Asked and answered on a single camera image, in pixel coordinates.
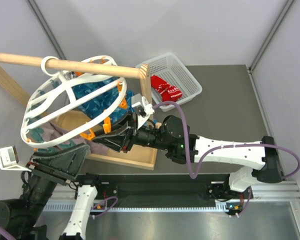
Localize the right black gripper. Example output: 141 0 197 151
93 112 172 155

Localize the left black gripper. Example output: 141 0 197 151
20 140 90 225

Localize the white round clip hanger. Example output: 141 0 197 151
20 56 127 149

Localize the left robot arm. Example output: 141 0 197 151
0 143 104 240

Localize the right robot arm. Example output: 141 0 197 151
92 113 284 198

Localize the teal clothes peg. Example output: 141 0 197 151
29 127 45 143
58 139 85 150

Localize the orange clothes peg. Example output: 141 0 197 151
102 116 112 134
118 98 128 110
80 128 96 141

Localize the mauve grey cloth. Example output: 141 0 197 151
39 122 109 156

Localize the blue leaf-pattern cloth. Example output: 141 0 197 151
72 77 135 124

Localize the red christmas sock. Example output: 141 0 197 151
150 75 172 102
166 85 183 102

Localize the white perforated plastic basket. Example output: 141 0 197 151
142 53 203 105

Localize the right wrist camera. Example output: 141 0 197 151
131 93 155 118

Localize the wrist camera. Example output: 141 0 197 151
131 93 155 118
0 145 25 171

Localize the wooden hanging rack frame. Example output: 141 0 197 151
0 51 163 171

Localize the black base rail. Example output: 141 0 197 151
46 173 256 208

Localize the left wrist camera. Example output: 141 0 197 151
0 145 25 171

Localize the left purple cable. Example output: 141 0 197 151
0 219 16 240

